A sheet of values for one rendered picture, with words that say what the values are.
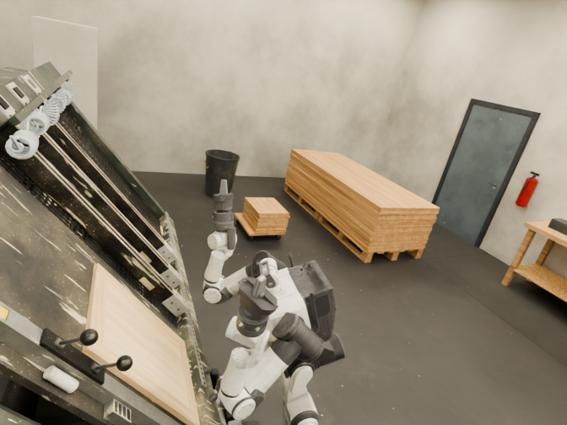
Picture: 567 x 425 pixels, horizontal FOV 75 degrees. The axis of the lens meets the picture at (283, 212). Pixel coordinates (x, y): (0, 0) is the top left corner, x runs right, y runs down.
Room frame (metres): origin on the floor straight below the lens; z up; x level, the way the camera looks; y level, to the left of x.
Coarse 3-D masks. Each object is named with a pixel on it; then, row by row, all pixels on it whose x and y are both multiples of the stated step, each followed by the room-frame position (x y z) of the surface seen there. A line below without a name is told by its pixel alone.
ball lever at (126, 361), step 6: (120, 360) 0.65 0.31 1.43; (126, 360) 0.65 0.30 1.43; (90, 366) 0.67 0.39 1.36; (96, 366) 0.67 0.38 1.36; (102, 366) 0.67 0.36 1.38; (108, 366) 0.66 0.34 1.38; (114, 366) 0.66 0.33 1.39; (120, 366) 0.64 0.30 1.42; (126, 366) 0.65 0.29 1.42; (96, 372) 0.67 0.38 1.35
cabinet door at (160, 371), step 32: (96, 288) 1.01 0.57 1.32; (96, 320) 0.88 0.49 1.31; (128, 320) 1.03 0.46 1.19; (160, 320) 1.24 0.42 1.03; (96, 352) 0.77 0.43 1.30; (128, 352) 0.89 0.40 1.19; (160, 352) 1.06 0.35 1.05; (128, 384) 0.80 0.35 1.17; (160, 384) 0.91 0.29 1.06; (192, 416) 0.92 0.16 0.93
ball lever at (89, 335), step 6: (90, 330) 0.63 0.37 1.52; (84, 336) 0.61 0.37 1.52; (90, 336) 0.62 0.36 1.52; (96, 336) 0.63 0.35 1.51; (54, 342) 0.63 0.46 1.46; (60, 342) 0.64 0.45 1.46; (66, 342) 0.63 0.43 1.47; (72, 342) 0.63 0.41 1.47; (84, 342) 0.61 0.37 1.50; (90, 342) 0.61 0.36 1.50; (60, 348) 0.63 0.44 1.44
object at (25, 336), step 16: (0, 304) 0.61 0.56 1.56; (0, 320) 0.58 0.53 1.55; (16, 320) 0.61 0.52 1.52; (0, 336) 0.58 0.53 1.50; (16, 336) 0.59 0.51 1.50; (32, 336) 0.61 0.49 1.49; (32, 352) 0.60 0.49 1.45; (48, 352) 0.61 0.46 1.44; (64, 368) 0.63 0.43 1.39; (80, 384) 0.64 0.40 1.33; (96, 384) 0.66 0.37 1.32; (112, 384) 0.70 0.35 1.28; (96, 400) 0.66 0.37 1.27; (128, 400) 0.70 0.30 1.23; (144, 400) 0.75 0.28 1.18; (144, 416) 0.71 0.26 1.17; (160, 416) 0.76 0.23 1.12
